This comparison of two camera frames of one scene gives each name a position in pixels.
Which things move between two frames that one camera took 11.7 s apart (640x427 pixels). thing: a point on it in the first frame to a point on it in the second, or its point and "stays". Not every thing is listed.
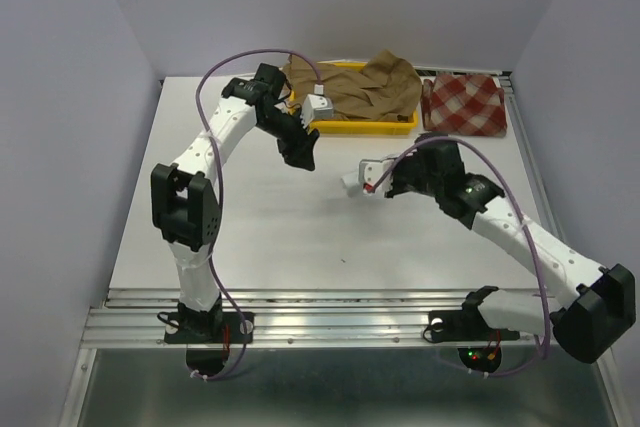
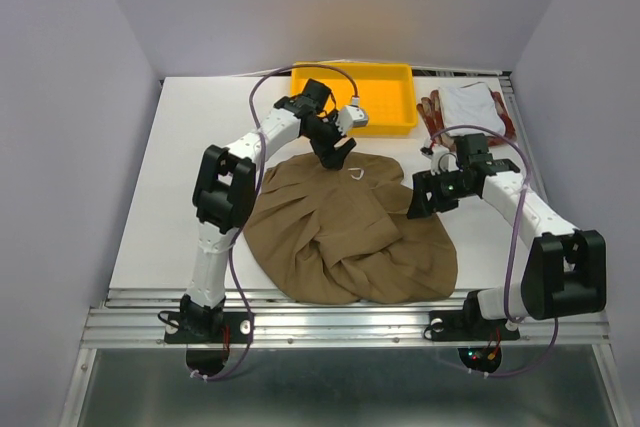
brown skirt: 386,87 to 325,235
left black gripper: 299,150 to 329,156
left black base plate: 227,328 stays
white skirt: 353,186 to 471,105
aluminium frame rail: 289,318 stays
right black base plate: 465,326 stays
